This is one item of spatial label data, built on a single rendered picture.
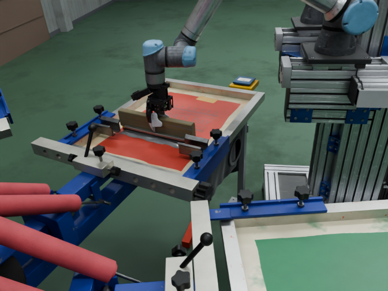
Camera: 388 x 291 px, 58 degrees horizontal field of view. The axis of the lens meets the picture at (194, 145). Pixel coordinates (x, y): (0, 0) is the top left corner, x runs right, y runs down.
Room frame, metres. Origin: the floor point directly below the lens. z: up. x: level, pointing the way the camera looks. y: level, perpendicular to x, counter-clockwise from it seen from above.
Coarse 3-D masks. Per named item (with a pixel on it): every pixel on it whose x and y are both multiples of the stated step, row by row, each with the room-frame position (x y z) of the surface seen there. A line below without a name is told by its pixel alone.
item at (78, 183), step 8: (80, 176) 0.89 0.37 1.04; (88, 176) 0.89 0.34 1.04; (96, 176) 0.89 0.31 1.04; (72, 184) 0.86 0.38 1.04; (80, 184) 0.85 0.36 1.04; (88, 184) 0.86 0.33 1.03; (56, 192) 0.82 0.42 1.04; (64, 192) 0.82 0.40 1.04; (72, 192) 0.82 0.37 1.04; (80, 192) 0.83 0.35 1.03; (88, 192) 0.85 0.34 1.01
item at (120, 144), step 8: (176, 96) 1.67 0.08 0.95; (184, 96) 1.66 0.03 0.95; (192, 96) 1.66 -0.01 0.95; (184, 104) 1.57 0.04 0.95; (192, 104) 1.57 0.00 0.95; (144, 112) 1.51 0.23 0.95; (120, 136) 1.29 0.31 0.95; (128, 136) 1.28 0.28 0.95; (104, 144) 1.23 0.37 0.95; (112, 144) 1.23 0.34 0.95; (120, 144) 1.22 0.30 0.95; (128, 144) 1.22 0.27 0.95; (136, 144) 1.21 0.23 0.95; (144, 144) 1.21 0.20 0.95; (112, 152) 1.16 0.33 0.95; (120, 152) 1.16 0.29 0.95; (128, 152) 1.16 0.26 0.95; (136, 152) 1.15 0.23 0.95
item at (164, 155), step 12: (204, 108) 1.51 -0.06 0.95; (216, 108) 1.51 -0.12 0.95; (228, 108) 1.50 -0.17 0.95; (216, 120) 1.38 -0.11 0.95; (204, 132) 1.28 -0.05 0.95; (156, 144) 1.20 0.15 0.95; (144, 156) 1.12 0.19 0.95; (156, 156) 1.12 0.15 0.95; (168, 156) 1.11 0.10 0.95; (180, 156) 1.11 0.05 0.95; (180, 168) 1.03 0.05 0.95
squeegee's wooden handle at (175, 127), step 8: (120, 112) 1.33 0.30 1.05; (128, 112) 1.32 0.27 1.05; (136, 112) 1.31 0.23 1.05; (120, 120) 1.34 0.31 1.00; (128, 120) 1.32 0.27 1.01; (136, 120) 1.30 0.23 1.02; (144, 120) 1.27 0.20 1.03; (160, 120) 1.24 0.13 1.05; (168, 120) 1.22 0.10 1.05; (176, 120) 1.22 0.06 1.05; (144, 128) 1.28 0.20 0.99; (160, 128) 1.24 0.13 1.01; (168, 128) 1.22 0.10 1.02; (176, 128) 1.20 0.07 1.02; (184, 128) 1.18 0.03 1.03; (192, 128) 1.17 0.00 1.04; (184, 136) 1.19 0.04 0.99
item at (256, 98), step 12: (180, 84) 1.77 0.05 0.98; (192, 84) 1.73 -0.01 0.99; (204, 84) 1.72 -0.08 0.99; (144, 96) 1.62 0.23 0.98; (228, 96) 1.63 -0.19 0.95; (240, 96) 1.60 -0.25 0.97; (252, 96) 1.57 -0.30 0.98; (264, 96) 1.57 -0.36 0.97; (120, 108) 1.49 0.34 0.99; (132, 108) 1.53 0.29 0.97; (252, 108) 1.41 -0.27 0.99; (240, 120) 1.30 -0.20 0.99; (228, 132) 1.21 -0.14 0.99; (72, 144) 1.18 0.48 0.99; (84, 144) 1.23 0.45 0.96; (156, 168) 0.99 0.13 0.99
